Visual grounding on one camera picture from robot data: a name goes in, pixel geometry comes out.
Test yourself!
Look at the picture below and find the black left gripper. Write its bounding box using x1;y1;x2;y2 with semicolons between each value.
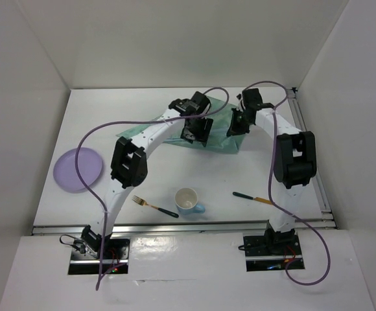
179;114;212;145

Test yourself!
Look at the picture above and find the teal green cloth napkin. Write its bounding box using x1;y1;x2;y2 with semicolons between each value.
116;95;245;154

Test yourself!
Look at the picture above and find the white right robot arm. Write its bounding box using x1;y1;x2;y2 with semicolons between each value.
227;104;317;254

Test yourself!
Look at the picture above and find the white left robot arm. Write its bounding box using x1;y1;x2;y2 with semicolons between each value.
75;92;212;259

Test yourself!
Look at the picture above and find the light blue ceramic mug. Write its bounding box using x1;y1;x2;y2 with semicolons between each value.
174;188;206;216

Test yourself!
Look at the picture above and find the lavender plastic plate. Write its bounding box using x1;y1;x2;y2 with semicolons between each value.
53;147;104;194

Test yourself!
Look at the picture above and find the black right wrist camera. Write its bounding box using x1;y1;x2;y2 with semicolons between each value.
240;88;263;110

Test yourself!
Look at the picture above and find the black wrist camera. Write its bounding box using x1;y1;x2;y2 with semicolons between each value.
189;91;211;115
240;88;263;110

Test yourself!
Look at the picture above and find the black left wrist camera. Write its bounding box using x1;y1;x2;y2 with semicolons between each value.
189;91;211;115

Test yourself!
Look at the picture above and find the gold knife dark handle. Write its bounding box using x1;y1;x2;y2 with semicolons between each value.
232;192;272;205

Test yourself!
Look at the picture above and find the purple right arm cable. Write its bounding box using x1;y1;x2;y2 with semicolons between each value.
239;80;332;286

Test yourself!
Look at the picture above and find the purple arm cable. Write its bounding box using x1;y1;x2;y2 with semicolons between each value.
75;86;230;291
239;80;332;286

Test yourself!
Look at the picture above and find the gold fork dark handle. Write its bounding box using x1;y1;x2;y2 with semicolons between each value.
132;196;179;218

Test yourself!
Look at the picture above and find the aluminium front frame rail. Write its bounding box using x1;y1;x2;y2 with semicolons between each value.
31;218;338;236

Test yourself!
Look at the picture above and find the aluminium frame rail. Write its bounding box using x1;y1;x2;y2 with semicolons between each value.
287;87;336;227
31;218;338;236

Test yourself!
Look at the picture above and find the aluminium right frame rail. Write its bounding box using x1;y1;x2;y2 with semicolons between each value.
287;87;336;227

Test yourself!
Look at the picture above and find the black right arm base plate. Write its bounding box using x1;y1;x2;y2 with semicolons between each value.
238;235;305;272

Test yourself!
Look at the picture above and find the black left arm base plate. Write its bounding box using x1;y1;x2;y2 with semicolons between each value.
67;238;130;275

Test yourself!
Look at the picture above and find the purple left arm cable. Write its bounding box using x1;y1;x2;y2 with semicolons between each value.
75;86;230;291

